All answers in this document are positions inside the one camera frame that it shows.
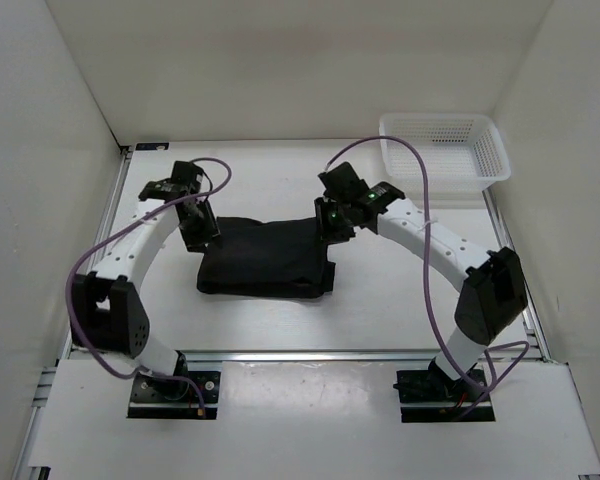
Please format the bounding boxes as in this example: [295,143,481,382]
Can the black trousers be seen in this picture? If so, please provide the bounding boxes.
[197,217,336,299]

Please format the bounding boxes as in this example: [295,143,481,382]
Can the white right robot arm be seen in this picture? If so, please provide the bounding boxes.
[314,182,528,400]

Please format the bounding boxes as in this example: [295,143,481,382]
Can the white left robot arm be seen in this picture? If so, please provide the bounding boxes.
[65,173,220,400]

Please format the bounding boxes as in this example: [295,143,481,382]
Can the white plastic basket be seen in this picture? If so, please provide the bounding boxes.
[379,113,511,197]

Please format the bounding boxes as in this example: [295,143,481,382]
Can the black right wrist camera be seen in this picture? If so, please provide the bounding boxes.
[318,162,369,203]

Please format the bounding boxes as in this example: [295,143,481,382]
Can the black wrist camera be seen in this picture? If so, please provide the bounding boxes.
[318,162,369,203]
[170,161,205,194]

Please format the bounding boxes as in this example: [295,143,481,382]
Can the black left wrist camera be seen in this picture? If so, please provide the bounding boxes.
[170,161,205,194]

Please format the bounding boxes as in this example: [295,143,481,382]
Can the aluminium frame rail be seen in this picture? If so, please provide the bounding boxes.
[69,347,546,366]

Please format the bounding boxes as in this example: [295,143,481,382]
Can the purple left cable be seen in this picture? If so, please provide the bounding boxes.
[65,157,234,409]

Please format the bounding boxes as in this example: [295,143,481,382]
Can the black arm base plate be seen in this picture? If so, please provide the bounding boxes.
[127,370,221,420]

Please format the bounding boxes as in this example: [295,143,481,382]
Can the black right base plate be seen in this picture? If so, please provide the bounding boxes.
[393,370,496,424]

